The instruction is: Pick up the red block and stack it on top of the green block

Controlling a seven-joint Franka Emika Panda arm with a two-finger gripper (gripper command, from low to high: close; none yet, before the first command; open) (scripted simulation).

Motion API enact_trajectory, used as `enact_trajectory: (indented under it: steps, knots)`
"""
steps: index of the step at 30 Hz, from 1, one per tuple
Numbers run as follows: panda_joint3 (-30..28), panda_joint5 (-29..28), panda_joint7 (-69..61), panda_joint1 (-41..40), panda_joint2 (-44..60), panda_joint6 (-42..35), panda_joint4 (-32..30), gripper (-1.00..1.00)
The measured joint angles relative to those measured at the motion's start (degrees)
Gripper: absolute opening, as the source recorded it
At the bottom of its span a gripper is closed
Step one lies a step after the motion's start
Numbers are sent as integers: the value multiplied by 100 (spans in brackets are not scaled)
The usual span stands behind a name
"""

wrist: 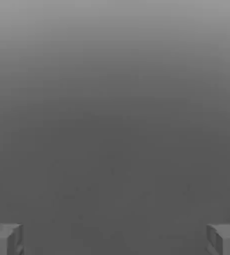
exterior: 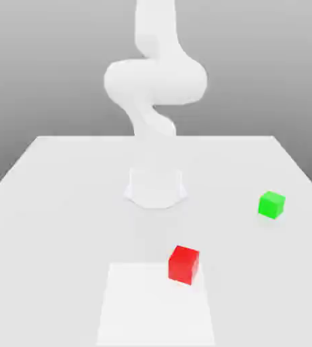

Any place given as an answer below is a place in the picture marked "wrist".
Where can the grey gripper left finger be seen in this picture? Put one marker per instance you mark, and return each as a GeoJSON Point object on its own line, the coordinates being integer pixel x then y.
{"type": "Point", "coordinates": [3, 239]}

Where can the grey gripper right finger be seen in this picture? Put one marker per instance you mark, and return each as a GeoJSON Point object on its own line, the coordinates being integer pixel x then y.
{"type": "Point", "coordinates": [226, 239]}

